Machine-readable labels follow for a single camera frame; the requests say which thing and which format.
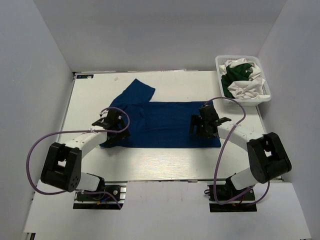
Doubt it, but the blue t shirt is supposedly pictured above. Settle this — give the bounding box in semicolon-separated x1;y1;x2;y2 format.
101;79;221;149

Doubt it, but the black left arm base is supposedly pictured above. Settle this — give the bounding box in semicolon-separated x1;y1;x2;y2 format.
73;182;127;210

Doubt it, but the white cloth in basket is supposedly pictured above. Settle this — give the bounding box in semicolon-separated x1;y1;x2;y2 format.
218;60;237;75

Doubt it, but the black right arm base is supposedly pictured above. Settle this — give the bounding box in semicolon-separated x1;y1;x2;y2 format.
204;184;257;213

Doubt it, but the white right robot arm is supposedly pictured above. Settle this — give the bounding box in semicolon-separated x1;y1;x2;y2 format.
189;105;292;200

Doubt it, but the dark green t shirt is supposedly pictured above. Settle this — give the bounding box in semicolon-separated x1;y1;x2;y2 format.
221;63;252;99

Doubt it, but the white plastic basket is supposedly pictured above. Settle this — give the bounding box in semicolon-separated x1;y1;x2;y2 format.
215;55;271;107

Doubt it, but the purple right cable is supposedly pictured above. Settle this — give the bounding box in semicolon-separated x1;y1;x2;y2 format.
204;96;271;206

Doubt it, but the white t shirt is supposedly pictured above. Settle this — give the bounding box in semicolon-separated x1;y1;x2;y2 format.
227;58;266;100

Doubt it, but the blue table label sticker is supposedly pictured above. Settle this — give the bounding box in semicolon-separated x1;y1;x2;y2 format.
76;74;94;79

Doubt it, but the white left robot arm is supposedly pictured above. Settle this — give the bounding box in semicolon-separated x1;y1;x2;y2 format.
40;107;130;200

